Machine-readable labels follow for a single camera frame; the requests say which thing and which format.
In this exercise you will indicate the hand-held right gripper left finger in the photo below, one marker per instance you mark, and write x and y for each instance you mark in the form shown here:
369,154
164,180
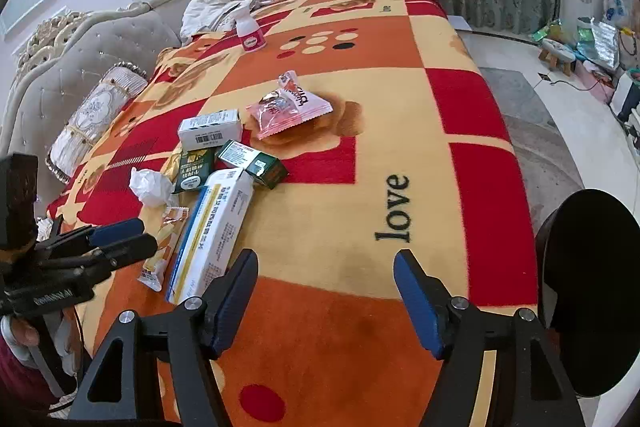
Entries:
232,297

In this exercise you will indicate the beige bolster cushion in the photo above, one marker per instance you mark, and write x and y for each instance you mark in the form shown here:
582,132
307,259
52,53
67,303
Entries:
95,117

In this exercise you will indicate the white grey medicine box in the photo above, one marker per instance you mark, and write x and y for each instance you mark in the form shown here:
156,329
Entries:
210,134

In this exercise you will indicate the long white medicine box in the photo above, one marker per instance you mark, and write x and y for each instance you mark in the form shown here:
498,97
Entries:
215,232

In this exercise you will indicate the person's left forearm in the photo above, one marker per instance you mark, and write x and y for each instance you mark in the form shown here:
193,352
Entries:
20,377

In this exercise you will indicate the yellow snack wrapper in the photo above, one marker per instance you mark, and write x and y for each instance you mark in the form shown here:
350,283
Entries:
160,252

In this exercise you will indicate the grey floor rug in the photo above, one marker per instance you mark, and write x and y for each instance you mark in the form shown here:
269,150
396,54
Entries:
535,147

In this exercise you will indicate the red orange printed blanket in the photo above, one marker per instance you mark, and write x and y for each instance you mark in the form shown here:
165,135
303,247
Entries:
325,207

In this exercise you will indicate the green shiny packet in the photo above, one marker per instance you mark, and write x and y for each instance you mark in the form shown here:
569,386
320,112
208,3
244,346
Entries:
546,32

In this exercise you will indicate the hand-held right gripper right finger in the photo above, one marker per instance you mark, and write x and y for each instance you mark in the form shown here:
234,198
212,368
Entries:
417,302

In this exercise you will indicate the green medicine box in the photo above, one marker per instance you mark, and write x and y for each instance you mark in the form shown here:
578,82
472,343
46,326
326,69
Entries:
260,167

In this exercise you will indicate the small wooden stool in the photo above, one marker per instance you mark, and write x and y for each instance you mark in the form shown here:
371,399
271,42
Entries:
557,49

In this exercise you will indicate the silver foil bag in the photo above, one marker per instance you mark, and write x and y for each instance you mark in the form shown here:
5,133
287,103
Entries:
606,44

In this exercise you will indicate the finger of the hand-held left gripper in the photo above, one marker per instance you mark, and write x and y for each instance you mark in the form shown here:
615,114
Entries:
130,249
117,230

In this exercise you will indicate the black trash bin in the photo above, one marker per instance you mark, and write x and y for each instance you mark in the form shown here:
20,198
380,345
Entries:
590,282

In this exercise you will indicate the white plastic bag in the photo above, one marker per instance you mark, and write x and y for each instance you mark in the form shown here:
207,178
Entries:
616,9

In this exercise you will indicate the white small appliance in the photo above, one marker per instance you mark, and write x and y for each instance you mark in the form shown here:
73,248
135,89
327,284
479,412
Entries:
627,97

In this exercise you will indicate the grey tufted sofa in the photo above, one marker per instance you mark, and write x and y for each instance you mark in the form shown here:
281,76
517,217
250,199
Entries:
75,52

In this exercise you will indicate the green gold foil packet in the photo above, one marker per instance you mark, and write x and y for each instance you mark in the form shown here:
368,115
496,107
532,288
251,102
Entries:
192,167

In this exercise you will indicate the person's left hand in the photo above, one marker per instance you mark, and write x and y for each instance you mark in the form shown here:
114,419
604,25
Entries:
22,332

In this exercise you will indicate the white pill bottle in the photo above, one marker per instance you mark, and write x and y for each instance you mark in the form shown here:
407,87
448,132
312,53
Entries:
249,34

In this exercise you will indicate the white cloth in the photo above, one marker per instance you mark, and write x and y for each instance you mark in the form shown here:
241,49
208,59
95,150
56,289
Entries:
205,14

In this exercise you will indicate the white snack packet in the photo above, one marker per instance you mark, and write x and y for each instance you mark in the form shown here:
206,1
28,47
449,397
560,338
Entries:
307,99

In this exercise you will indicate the pink snack packet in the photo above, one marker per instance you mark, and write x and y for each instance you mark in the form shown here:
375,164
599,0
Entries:
275,119

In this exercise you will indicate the crumpled white tissue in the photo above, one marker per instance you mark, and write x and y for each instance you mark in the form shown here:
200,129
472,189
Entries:
150,187

